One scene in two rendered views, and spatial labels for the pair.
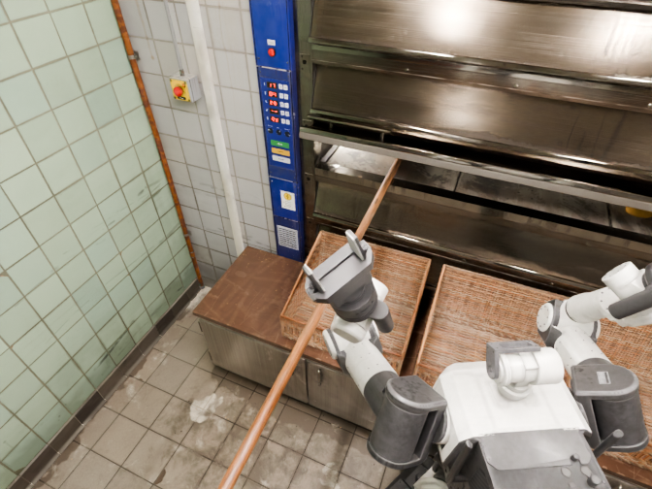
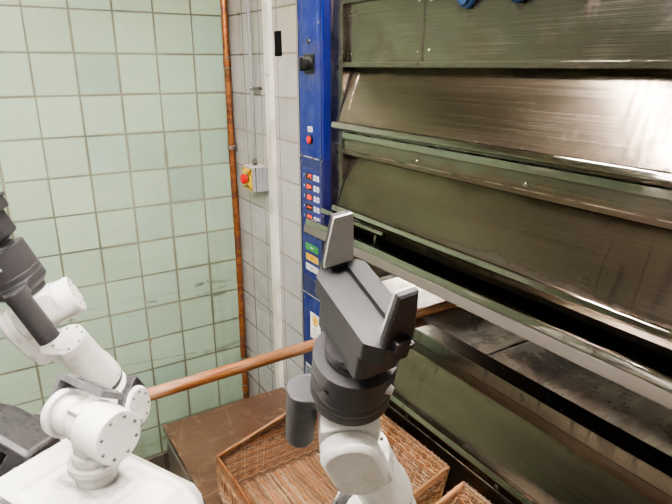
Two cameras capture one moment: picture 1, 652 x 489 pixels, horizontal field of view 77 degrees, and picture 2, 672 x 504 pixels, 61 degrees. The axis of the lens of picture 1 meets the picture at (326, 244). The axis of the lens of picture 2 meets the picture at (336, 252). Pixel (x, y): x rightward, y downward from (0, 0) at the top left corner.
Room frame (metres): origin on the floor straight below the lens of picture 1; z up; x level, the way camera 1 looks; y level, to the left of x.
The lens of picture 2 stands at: (0.09, -0.96, 1.90)
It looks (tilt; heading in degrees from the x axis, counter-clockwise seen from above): 18 degrees down; 35
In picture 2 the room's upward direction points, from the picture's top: straight up
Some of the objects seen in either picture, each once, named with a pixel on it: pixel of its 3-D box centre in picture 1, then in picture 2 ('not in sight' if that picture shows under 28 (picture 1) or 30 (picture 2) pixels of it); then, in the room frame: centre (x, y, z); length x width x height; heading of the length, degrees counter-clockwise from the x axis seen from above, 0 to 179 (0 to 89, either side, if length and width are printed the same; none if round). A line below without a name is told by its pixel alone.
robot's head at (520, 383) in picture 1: (524, 370); (92, 432); (0.41, -0.37, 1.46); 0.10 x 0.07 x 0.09; 94
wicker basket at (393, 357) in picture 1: (356, 297); (324, 481); (1.21, -0.14, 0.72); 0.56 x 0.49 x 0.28; 68
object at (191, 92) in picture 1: (184, 87); (255, 177); (1.78, 0.62, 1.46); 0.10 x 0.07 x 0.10; 67
